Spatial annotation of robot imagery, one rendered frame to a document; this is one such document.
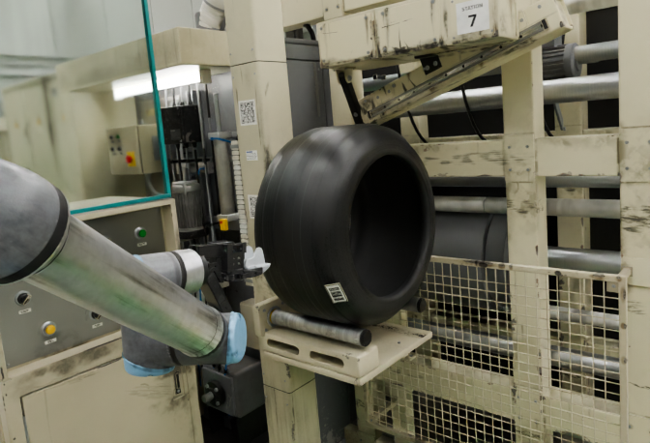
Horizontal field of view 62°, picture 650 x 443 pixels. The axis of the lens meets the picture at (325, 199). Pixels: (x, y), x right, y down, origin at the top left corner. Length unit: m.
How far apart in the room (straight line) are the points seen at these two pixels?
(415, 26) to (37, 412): 1.43
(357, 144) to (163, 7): 10.93
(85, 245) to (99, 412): 1.11
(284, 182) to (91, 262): 0.78
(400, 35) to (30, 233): 1.25
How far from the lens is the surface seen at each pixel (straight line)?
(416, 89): 1.74
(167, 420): 1.86
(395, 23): 1.64
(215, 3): 2.25
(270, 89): 1.65
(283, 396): 1.84
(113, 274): 0.69
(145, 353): 1.06
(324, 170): 1.30
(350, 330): 1.44
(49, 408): 1.66
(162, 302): 0.79
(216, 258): 1.16
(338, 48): 1.76
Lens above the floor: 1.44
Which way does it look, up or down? 8 degrees down
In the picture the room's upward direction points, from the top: 5 degrees counter-clockwise
